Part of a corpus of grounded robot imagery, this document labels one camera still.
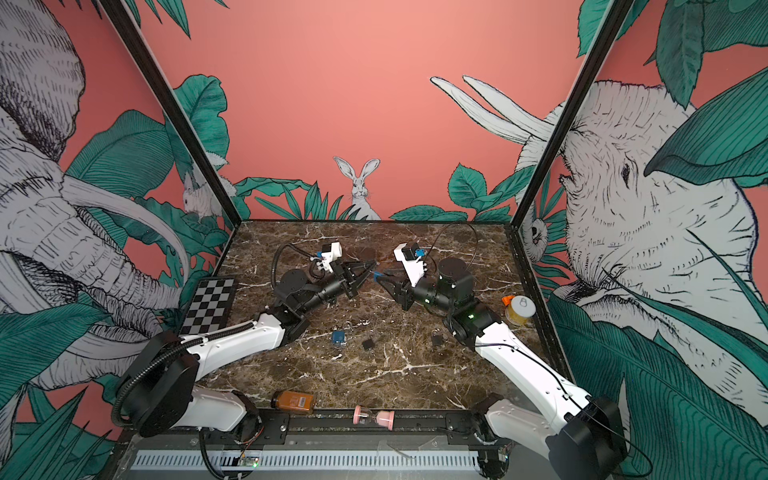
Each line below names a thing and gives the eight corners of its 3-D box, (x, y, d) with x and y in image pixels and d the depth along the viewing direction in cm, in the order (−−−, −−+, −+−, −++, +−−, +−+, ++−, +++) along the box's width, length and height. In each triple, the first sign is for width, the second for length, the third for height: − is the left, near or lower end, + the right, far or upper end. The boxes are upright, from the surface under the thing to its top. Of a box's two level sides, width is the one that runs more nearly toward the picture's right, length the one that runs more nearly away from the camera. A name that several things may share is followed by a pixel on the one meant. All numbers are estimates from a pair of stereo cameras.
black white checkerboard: (186, 336, 91) (179, 330, 88) (204, 284, 104) (199, 277, 100) (225, 332, 92) (219, 326, 89) (238, 281, 105) (233, 274, 101)
